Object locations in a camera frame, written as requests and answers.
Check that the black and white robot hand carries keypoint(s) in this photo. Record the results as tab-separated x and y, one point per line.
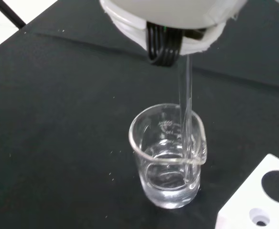
168	26

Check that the clear glass beaker with water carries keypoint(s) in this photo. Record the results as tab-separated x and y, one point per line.
168	157

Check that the white test tube rack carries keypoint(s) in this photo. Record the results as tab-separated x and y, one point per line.
256	193

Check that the black bench cloth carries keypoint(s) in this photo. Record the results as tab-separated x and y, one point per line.
82	119

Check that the black tripod leg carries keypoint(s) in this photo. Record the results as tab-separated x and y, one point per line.
10	13

